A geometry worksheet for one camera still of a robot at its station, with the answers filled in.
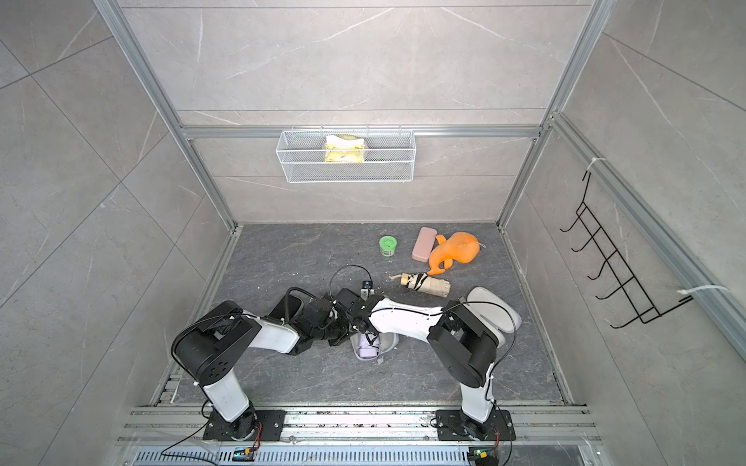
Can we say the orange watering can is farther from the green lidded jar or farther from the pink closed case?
the green lidded jar

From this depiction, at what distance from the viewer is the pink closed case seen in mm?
1095

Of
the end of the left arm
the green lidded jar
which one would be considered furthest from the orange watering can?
the end of the left arm

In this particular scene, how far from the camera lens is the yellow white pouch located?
34.5 inches

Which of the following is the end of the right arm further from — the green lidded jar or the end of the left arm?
the green lidded jar

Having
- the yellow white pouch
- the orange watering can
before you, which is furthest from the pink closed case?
the yellow white pouch

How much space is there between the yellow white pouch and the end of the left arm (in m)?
0.48

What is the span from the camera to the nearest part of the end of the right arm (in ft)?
2.09

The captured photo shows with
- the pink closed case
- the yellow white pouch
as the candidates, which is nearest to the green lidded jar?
the pink closed case
